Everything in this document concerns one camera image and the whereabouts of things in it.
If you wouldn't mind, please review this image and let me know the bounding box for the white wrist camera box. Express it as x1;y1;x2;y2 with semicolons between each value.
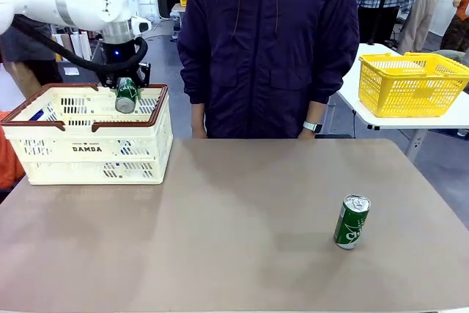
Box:
130;15;153;34

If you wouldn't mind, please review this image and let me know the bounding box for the yellow plastic shopping basket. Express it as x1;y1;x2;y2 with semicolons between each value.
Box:
358;51;469;119

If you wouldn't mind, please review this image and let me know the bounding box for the person's right forearm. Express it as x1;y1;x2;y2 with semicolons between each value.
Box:
190;102;207;126

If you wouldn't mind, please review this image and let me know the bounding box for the person in camouflage trousers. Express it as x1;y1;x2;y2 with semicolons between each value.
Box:
439;0;469;53

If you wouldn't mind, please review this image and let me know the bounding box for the white wristwatch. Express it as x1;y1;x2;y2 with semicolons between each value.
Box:
303;120;324;135

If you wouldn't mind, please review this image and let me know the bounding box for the black left arm cable sleeve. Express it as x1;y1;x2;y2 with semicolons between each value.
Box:
10;14;149;73

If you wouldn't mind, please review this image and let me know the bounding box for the cream basket with brown rim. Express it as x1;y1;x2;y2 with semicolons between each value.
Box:
0;83;174;186

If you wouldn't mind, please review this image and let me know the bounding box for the bystander in dark jacket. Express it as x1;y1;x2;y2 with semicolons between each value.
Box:
0;21;64;98

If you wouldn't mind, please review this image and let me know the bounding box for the green Chilsung cider can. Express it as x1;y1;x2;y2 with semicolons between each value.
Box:
333;194;372;251
114;77;142;114

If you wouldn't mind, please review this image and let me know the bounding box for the grey storage bin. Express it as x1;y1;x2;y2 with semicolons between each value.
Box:
56;43;107;84

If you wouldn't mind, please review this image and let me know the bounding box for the person in beige trousers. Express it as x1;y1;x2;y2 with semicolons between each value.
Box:
397;0;467;54

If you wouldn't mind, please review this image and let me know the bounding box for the person in purple jacket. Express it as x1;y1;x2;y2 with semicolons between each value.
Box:
177;0;361;140

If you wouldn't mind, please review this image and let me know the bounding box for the person's left forearm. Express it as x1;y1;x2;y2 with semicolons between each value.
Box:
306;99;330;126

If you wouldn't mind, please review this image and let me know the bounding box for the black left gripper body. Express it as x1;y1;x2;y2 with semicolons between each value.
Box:
100;38;144;80

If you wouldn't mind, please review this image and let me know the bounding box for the orange fabric item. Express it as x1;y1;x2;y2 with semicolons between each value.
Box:
0;110;26;190

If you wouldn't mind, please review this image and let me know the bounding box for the person's right hand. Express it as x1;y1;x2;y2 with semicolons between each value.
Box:
191;123;209;140

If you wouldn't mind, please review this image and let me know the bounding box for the white side table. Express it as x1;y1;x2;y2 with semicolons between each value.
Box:
336;43;469;162

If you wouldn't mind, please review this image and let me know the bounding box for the paper rolls bundle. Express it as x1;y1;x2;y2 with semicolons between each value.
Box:
52;30;93;62

